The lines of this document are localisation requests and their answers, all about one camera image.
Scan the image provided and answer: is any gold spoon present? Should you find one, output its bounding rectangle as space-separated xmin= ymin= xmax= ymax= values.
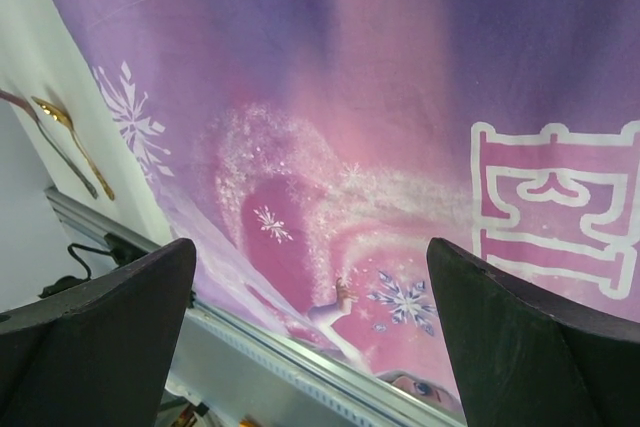
xmin=31 ymin=96 xmax=115 ymax=201

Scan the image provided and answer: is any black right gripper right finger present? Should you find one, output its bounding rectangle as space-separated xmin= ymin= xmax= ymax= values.
xmin=426 ymin=238 xmax=639 ymax=426

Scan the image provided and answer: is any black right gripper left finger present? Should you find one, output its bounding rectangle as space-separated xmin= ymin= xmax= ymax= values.
xmin=1 ymin=239 xmax=196 ymax=426

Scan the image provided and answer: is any aluminium mounting rail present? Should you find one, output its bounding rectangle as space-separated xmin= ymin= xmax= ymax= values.
xmin=44 ymin=186 xmax=466 ymax=427

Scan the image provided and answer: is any purple Elsa placemat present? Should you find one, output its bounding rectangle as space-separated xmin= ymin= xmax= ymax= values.
xmin=53 ymin=0 xmax=639 ymax=401

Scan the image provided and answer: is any silver purple fork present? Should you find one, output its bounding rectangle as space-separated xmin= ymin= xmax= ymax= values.
xmin=0 ymin=88 xmax=100 ymax=199

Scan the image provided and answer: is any white slotted cable duct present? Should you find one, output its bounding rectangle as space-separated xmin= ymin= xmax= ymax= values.
xmin=240 ymin=342 xmax=402 ymax=426

